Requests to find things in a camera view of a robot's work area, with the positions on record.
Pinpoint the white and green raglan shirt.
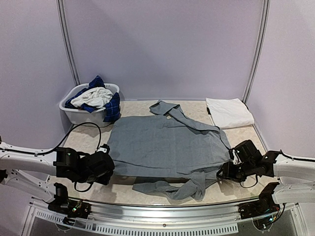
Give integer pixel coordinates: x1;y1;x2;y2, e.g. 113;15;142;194
206;98;254;129

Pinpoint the grey garment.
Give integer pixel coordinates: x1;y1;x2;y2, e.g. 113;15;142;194
108;101;230;201

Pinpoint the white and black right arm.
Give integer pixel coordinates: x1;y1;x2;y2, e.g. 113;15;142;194
217;150;315;215

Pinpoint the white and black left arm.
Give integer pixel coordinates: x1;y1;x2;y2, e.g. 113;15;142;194
0;142;115;213

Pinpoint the white plastic laundry basket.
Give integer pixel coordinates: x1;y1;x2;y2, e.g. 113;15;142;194
59;83;111;127

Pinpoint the white garment in basket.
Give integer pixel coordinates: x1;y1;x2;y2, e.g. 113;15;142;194
70;87;113;109

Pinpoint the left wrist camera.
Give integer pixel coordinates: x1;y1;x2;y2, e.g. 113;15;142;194
96;144;110;154

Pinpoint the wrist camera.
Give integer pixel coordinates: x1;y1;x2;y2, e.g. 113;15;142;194
228;140;262;165
96;144;110;154

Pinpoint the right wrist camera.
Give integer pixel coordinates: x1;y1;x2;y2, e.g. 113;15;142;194
228;140;262;165

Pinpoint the aluminium front rail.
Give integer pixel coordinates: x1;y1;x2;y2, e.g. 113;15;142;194
22;189;303;236

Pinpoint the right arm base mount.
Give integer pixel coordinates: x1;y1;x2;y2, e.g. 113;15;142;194
238;197;284;231

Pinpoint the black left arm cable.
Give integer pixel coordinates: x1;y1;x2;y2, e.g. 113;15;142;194
0;122;103;192

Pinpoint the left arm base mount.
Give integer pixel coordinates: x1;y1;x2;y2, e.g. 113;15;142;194
48;199;92;226

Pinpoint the right aluminium corner post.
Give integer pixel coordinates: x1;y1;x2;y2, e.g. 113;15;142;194
241;0;271;105

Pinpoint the aluminium corner post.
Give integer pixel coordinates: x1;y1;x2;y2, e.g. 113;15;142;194
241;0;271;105
56;0;81;86

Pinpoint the left aluminium corner post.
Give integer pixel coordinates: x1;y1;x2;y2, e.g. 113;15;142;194
56;0;81;86

